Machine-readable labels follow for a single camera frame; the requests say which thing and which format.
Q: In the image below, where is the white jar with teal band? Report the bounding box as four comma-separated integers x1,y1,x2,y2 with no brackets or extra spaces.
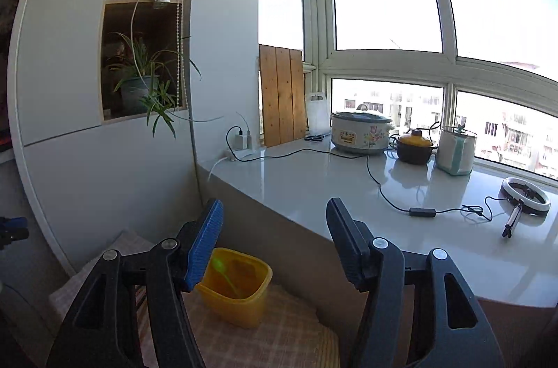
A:
436,116,478,176

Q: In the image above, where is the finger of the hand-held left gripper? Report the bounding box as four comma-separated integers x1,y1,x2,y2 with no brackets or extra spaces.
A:
0,215,29,251

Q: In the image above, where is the white cable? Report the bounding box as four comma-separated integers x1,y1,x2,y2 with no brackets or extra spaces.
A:
207,156,229,182

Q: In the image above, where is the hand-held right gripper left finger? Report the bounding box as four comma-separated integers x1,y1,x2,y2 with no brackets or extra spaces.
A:
46,198,225,368

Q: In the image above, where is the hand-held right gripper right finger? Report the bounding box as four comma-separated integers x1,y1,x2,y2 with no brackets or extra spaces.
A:
326,197,506,368

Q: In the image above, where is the white ring light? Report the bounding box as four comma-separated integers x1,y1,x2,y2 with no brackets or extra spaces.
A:
500,176,552,239

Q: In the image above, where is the checked beige cushion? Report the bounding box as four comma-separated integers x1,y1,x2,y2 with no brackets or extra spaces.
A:
48,231,341,368

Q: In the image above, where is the white power strip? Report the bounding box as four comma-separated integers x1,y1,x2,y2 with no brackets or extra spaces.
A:
224,149,256,162

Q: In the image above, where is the yellow plastic container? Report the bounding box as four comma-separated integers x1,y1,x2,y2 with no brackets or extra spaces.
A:
195,247,273,329

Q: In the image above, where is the potted spider plant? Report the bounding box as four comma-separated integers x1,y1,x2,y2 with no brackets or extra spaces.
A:
105,0,225,140

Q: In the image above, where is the green plastic spoon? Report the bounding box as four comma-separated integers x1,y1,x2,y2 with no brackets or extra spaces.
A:
212,257,245,299

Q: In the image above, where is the white window frame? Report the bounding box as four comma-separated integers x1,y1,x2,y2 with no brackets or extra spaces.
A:
299,0,558,181

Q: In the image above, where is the white bead chain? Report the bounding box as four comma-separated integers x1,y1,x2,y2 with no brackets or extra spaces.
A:
174,0,195,112

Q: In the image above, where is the white charger plug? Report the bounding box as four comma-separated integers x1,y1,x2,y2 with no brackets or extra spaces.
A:
234,127,252,151

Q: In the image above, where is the white cutting board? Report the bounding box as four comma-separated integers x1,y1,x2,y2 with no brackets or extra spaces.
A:
305,91,332,138

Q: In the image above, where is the wooden plank board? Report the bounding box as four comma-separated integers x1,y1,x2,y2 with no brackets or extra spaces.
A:
259,44,307,148

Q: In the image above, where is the black pot with yellow lid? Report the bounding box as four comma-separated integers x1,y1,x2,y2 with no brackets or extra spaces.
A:
390,128,439,165

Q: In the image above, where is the floral white slow cooker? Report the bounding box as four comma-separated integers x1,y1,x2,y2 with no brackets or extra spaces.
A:
330,103,395,155

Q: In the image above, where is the white cabinet with wooden shelves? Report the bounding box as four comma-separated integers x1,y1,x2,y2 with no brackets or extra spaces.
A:
6,0,205,275

